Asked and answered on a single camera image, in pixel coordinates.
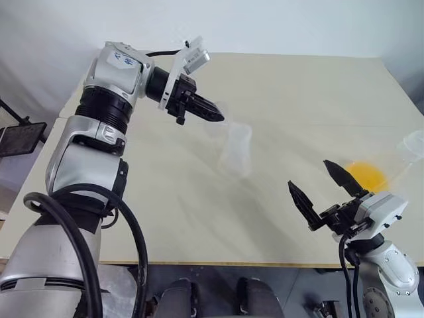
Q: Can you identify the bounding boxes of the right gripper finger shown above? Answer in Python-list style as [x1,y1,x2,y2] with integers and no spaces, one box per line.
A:
[288,180,321,230]
[323,160,369,197]

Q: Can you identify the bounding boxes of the grey robot body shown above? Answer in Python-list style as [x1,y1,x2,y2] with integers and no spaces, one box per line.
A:
[95,264,147,318]

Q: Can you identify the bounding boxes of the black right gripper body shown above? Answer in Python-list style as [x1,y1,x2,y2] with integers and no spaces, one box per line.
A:
[307,197,365,238]

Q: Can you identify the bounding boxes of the small dark metal part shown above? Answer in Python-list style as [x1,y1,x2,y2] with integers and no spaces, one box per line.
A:
[304,299,343,318]

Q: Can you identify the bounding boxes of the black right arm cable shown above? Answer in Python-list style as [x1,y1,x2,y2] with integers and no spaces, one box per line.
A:
[337,231,362,318]

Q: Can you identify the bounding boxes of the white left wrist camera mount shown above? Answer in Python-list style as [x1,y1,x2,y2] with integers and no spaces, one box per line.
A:
[158,35,211,111]

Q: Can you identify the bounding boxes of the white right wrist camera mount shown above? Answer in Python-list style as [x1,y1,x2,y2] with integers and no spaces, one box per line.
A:
[354,189,409,240]

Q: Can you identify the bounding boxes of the thin black left wrist cable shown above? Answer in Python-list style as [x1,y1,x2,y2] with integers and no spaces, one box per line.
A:
[145,48,184,58]

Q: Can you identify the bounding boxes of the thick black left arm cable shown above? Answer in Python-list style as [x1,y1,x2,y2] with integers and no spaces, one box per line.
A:
[23,184,150,318]

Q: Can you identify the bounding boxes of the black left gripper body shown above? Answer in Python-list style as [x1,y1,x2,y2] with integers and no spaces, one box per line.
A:
[166,75,199,126]

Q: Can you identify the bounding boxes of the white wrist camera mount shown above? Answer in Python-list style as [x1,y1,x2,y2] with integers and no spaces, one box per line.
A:
[158,35,211,111]
[354,189,409,240]

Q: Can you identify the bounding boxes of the clear cup with orange liquid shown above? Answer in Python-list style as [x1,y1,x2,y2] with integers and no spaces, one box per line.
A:
[343,130,424,195]

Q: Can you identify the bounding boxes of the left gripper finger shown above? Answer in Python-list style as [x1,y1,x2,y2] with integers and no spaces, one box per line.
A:
[186,98,227,122]
[193,92,222,113]

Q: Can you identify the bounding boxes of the dark rounded shape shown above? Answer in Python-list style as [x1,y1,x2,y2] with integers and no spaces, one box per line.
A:
[236,276,283,318]
[158,277,200,318]

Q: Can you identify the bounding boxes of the black tablet screen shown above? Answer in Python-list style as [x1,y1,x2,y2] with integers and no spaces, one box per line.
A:
[0,122,48,158]

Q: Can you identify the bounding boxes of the white side table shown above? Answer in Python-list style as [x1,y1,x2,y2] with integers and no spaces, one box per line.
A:
[0,116,82,229]

